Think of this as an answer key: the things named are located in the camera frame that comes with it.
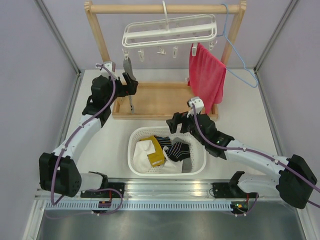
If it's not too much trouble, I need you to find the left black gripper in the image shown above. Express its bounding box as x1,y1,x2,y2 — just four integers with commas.
105,72,138,106

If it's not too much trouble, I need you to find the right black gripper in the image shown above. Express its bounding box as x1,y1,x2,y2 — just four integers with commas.
166,108,207,146

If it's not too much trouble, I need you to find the grey striped-cuff sock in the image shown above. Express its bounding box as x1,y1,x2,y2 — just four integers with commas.
172,138,192,173
123,55,136,114

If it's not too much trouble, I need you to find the black white-striped sock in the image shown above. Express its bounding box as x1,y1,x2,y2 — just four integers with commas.
153,135,172,149
164,142,191,162

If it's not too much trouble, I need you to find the yellow bear sock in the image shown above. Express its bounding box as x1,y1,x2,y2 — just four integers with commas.
139,135,165,168

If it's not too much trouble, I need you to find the white sock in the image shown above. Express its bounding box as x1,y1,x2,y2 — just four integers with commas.
132,140,156,174
160,146,183,174

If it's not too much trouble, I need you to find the white plastic clip hanger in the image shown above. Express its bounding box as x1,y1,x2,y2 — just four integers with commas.
121,2,217,62

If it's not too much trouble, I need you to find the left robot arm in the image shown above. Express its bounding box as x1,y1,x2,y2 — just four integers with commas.
39,72,139,198

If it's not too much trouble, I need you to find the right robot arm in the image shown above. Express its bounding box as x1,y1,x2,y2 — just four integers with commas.
166,112,320,209

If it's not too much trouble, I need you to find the wooden clothes rack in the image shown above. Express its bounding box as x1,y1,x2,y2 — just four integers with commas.
84,0,247,120

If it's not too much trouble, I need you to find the white perforated plastic basket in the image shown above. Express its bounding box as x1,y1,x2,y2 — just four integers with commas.
127,126,207,178

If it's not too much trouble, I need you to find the pink towel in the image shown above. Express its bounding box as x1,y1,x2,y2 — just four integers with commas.
188,43,227,114

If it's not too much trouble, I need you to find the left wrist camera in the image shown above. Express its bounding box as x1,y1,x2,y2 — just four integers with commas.
95,61,118,80

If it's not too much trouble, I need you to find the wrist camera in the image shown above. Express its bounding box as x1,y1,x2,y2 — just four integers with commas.
95,61,118,80
187,96,204,117

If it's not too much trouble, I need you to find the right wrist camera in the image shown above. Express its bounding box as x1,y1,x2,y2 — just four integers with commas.
187,96,204,117

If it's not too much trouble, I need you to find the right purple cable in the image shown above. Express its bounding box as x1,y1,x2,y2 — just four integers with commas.
191,104,320,209

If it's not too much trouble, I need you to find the purple cable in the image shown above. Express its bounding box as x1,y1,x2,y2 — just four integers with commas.
50,64,124,220
191,104,320,209

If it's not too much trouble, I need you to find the aluminium mounting rail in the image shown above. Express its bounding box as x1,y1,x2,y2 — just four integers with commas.
34,177,276,201

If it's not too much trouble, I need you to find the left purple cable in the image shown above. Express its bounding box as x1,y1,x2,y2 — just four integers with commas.
50,64,124,220

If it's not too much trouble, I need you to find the blue wire hanger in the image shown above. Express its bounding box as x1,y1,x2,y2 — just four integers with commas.
217,3,259,88

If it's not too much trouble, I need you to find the left aluminium frame post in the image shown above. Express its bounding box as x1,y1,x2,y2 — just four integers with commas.
34,0,81,77

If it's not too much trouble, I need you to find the aluminium frame post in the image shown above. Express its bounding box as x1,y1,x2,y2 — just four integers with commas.
34,0,81,77
253,0,300,74

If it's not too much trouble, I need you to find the white slotted cable duct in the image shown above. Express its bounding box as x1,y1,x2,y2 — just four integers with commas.
45,200,233,212

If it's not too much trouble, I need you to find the right aluminium frame post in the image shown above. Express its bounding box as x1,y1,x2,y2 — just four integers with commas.
253,0,300,74

